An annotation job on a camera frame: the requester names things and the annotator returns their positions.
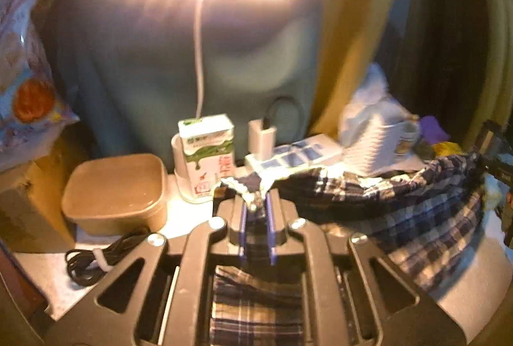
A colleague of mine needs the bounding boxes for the blue plaid pants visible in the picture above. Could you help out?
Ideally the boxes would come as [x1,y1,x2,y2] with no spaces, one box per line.
[210,153,483,345]

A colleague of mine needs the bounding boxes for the yellow cloth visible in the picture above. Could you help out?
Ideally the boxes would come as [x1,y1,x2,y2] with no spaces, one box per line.
[431,141,465,157]

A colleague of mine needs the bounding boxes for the green white milk carton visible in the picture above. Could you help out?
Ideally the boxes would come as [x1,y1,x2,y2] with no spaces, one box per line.
[178,113,235,203]

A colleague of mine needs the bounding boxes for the white power strip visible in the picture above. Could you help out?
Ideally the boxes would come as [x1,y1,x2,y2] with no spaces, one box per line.
[244,134,342,172]

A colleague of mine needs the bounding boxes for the white printed mug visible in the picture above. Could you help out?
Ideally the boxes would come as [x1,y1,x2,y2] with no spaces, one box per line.
[394,120,420,160]

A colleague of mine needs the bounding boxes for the brown lidded plastic box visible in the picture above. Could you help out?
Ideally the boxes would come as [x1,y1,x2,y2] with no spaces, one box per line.
[62,153,170,236]

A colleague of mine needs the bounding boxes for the white plastic basket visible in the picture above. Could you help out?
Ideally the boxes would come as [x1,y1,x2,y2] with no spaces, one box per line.
[338,62,419,176]

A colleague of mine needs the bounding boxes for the teal curtain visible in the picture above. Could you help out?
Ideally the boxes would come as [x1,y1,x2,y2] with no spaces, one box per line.
[44,0,321,168]

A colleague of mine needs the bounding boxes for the white textured table cloth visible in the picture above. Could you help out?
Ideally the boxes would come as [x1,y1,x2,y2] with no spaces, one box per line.
[15,174,212,319]

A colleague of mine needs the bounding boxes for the cardboard box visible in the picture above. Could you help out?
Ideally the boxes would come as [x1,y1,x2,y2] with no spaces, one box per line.
[1,157,76,254]

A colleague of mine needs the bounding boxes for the snack chip bag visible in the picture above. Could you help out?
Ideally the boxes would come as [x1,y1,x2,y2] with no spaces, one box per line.
[1,0,79,171]

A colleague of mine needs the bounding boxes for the yellow curtain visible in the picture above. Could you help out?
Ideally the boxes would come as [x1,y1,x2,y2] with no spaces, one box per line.
[308,0,393,137]

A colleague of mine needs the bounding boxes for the white charger with black cable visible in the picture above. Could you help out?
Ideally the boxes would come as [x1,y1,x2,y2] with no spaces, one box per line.
[247,95,308,161]

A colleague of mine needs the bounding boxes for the black coiled cable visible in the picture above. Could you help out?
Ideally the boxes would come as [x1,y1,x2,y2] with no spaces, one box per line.
[64,227,151,288]

